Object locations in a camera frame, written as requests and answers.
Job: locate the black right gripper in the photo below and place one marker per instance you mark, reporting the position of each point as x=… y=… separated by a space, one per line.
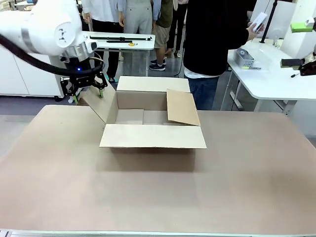
x=308 y=69

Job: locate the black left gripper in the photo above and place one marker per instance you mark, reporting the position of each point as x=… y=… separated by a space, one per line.
x=80 y=74

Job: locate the white phone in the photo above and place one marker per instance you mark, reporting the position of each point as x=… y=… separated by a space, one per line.
x=260 y=19

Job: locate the brown cardboard shipping box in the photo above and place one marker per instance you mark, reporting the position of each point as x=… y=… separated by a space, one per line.
x=153 y=135

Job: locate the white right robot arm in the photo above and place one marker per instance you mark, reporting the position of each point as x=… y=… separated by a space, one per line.
x=301 y=42

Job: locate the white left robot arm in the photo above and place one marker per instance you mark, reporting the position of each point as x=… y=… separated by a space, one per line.
x=47 y=27

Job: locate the person's left hand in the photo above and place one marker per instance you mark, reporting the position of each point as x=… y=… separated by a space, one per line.
x=253 y=30

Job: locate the white curved-edge table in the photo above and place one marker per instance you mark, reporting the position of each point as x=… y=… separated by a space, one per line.
x=269 y=81

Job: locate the green rectangular block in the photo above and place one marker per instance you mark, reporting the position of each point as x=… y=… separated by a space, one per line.
x=300 y=27

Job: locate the white board panel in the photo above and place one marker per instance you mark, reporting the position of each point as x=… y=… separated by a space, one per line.
x=281 y=17

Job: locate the black stand pole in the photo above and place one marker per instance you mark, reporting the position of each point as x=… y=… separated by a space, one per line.
x=269 y=19

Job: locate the long black tripod rod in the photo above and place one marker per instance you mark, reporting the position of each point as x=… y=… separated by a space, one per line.
x=118 y=38

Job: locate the bystander white shirt black trousers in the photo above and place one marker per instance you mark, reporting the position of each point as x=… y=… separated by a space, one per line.
x=103 y=24

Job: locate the white table with black rods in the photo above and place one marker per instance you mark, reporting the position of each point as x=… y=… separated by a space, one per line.
x=143 y=45

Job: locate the white storage cabinet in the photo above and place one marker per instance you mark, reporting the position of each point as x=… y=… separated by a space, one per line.
x=14 y=79

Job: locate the person in black sweater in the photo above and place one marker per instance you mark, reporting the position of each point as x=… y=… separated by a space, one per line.
x=212 y=37

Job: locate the bystander in grey clothes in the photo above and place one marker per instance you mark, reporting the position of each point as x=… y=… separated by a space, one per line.
x=138 y=17

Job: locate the bystander olive shirt khaki shorts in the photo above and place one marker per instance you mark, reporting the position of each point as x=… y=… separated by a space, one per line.
x=161 y=29

